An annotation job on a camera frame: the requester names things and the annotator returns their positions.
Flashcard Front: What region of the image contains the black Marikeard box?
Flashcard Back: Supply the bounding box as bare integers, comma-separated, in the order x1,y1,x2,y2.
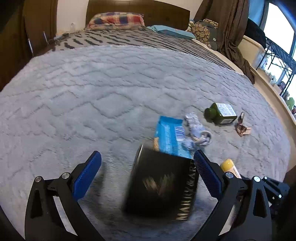
122,145,199,221

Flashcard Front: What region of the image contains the small yellow tube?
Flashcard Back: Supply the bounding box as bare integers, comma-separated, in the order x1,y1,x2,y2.
220,159,242,179

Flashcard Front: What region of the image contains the rose gold hair clip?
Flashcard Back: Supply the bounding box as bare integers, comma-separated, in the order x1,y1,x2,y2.
235,112,252,137

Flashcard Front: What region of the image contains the green frog plush toy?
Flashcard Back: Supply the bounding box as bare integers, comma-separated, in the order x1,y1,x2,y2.
285,97,295,110

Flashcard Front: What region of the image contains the small green labelled bottle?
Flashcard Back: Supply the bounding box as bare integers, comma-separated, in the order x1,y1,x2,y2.
204,102,237,125

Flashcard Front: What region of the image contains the grey textured plush blanket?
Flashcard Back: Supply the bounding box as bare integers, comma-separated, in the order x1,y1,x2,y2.
1,46,290,240

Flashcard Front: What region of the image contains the blue snack wrapper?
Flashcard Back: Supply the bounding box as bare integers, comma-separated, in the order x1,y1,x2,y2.
154,116,192,159

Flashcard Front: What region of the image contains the white storage box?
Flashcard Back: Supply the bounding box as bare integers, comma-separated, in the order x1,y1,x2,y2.
238,35,265,69

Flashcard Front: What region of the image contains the black clothes pile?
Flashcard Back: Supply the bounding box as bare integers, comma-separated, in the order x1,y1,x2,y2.
244,19,266,49

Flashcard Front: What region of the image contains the brown patterned cushion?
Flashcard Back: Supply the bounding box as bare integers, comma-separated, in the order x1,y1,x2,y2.
189,19,218,51

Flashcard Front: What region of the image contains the wooden nightstand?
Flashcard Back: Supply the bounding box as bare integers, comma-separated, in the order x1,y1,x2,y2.
30,32,70,57

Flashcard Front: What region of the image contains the brown curtain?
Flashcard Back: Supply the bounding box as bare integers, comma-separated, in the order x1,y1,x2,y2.
194,0,255,84

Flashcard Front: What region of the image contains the dark wooden wardrobe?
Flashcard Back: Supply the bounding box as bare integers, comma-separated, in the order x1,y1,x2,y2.
1,1,58,89

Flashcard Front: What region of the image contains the light blue pillow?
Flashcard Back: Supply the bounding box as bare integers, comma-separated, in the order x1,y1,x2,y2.
147,25,196,40

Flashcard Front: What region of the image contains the black white striped bedspread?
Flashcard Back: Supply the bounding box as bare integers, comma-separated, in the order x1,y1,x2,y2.
52,29,235,70

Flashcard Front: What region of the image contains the red blue plaid pillow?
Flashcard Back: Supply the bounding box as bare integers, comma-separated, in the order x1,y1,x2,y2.
85,12,145,30

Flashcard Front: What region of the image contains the dark wooden headboard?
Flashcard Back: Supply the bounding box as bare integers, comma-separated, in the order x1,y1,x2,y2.
85,1,190,30

